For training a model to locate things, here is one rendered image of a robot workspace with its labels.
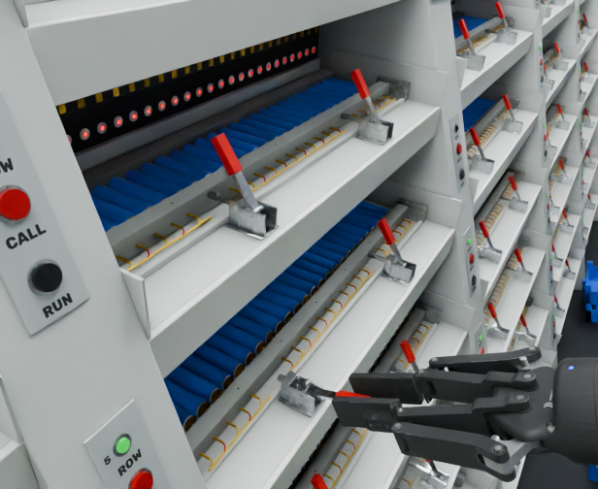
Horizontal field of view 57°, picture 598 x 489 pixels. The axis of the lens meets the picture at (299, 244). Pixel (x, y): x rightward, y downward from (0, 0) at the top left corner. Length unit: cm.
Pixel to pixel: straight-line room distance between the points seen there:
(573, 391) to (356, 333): 31
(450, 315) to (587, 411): 60
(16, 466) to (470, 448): 30
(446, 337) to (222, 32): 69
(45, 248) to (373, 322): 45
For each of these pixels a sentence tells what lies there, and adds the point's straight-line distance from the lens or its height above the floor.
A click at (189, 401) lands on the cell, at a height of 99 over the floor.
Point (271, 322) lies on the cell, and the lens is 65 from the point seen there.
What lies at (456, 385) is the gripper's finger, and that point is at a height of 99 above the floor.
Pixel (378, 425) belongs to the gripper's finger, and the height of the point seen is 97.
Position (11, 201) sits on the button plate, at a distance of 31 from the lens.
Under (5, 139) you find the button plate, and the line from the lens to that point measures 32.
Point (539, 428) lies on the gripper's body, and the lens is 44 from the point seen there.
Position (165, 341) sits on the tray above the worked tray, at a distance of 40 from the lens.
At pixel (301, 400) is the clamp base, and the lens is 57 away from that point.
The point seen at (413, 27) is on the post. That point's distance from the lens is 85.
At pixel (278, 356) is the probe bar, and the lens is 60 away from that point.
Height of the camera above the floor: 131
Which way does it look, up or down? 23 degrees down
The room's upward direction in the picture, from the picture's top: 14 degrees counter-clockwise
